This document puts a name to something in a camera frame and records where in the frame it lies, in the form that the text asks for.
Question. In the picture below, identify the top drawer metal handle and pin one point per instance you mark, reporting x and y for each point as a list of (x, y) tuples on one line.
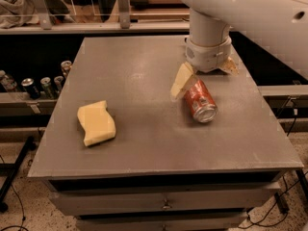
[(166, 205)]

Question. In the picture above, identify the yellow sponge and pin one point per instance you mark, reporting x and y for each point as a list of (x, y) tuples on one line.
[(97, 123)]

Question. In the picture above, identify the middle metal glass bracket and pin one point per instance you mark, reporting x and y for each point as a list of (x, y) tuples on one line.
[(124, 13)]

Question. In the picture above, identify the left metal glass bracket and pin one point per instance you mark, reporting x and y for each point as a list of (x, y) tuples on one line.
[(43, 14)]

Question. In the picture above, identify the black stand leg left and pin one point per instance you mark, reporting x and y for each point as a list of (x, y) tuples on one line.
[(9, 170)]

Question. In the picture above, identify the grey drawer cabinet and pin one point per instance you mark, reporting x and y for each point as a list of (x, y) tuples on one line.
[(211, 174)]

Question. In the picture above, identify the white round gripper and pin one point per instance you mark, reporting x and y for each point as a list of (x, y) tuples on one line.
[(208, 57)]

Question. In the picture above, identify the green can on shelf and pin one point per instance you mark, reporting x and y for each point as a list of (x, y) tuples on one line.
[(47, 87)]

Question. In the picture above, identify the red coke can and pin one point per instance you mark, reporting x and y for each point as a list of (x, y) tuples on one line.
[(201, 103)]

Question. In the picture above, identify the silver can on shelf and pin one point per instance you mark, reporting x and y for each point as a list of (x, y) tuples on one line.
[(59, 82)]

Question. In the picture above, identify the plastic bottle on shelf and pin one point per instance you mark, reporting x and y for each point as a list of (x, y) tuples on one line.
[(8, 82)]

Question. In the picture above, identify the red can on shelf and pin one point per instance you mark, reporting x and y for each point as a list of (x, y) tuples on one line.
[(66, 67)]

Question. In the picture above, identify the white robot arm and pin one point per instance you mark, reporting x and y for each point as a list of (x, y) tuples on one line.
[(278, 26)]

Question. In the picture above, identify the grey cloth behind glass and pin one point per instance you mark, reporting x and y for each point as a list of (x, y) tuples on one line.
[(17, 13)]

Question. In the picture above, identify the metal glass bracket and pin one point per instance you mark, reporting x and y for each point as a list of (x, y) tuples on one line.
[(124, 13), (43, 14)]

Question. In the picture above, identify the dark blue can on shelf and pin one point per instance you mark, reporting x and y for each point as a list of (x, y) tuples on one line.
[(31, 88)]

